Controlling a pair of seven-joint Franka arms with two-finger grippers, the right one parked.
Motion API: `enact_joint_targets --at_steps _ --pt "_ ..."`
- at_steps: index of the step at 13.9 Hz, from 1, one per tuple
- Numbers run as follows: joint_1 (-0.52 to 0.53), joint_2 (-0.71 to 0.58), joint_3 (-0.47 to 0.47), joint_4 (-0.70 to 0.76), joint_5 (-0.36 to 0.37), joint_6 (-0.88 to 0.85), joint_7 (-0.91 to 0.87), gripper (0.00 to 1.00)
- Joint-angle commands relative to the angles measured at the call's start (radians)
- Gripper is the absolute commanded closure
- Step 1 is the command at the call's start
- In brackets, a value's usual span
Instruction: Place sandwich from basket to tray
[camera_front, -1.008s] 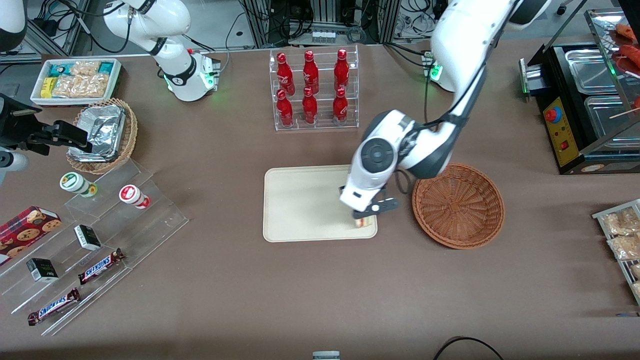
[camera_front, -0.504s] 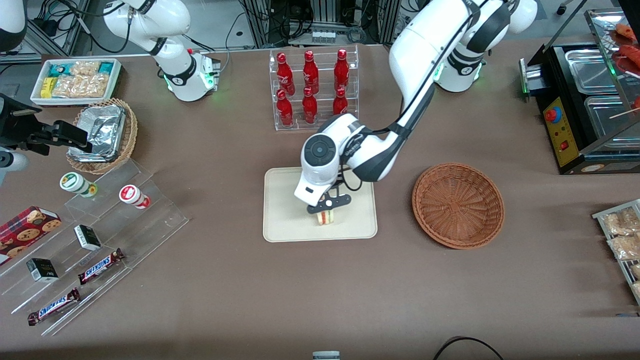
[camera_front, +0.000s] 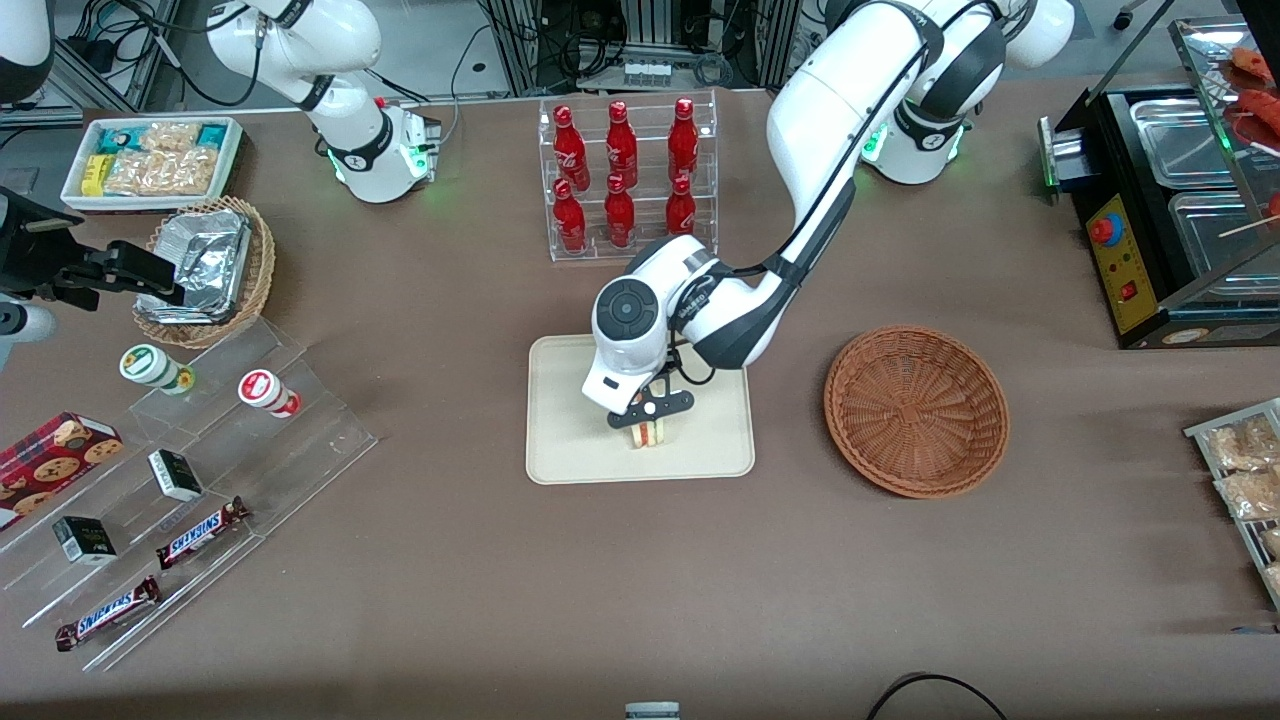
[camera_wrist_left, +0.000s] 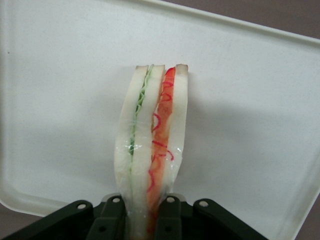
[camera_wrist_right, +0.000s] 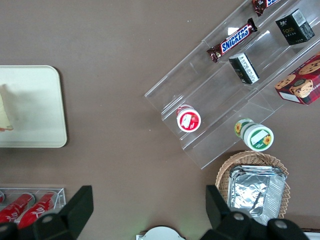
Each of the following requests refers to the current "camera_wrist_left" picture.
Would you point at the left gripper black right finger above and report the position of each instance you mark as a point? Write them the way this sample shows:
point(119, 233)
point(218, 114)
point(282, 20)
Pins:
point(200, 222)

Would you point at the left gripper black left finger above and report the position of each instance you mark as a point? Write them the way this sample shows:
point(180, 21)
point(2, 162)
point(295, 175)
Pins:
point(75, 222)

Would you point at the triangle sandwich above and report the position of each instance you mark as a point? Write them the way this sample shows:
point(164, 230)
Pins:
point(140, 150)

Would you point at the cream plastic tray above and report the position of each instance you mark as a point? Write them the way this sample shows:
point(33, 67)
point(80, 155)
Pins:
point(237, 112)

